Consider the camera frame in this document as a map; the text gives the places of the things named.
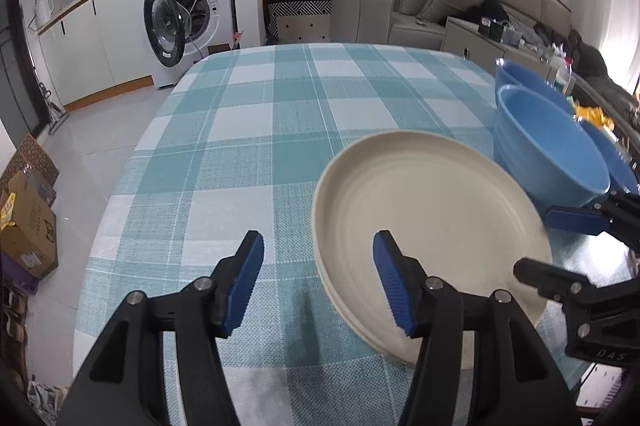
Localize black bag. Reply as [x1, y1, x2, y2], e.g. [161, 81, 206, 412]
[480, 0, 511, 24]

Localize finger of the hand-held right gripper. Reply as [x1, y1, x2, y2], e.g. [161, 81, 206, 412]
[514, 257, 640, 343]
[545, 192, 640, 251]

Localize white kitchen base cabinets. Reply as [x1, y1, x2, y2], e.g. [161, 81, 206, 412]
[37, 0, 153, 109]

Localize grey side cabinet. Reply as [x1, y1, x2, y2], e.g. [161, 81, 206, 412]
[442, 16, 566, 76]

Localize dark clothes pile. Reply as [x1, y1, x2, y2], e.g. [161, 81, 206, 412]
[535, 23, 640, 107]

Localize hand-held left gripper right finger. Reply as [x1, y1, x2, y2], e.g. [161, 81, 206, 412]
[372, 230, 583, 426]

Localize teal checked tablecloth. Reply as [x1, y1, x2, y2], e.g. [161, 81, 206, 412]
[72, 43, 640, 426]

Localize grey sofa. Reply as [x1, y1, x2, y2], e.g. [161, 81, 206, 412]
[331, 0, 640, 107]

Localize grey floor mop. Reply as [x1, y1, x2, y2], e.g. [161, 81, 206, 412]
[40, 83, 68, 134]

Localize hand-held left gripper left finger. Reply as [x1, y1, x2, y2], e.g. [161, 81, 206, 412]
[57, 230, 266, 426]

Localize brown patterned board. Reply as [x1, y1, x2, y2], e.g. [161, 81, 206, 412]
[0, 133, 60, 191]

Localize black white patterned cushion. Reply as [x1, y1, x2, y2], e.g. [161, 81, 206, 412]
[262, 0, 333, 46]

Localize blue bowl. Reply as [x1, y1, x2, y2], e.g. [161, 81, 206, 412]
[495, 60, 576, 117]
[580, 121, 640, 197]
[494, 84, 612, 209]

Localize clear plastic bottle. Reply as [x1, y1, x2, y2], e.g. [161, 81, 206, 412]
[555, 56, 576, 92]

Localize black electronics box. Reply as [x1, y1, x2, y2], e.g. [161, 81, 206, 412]
[477, 18, 507, 39]

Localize brown cardboard box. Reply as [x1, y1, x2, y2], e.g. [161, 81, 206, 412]
[0, 168, 60, 279]

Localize yellow plastic bag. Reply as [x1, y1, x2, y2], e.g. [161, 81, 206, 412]
[575, 106, 616, 129]

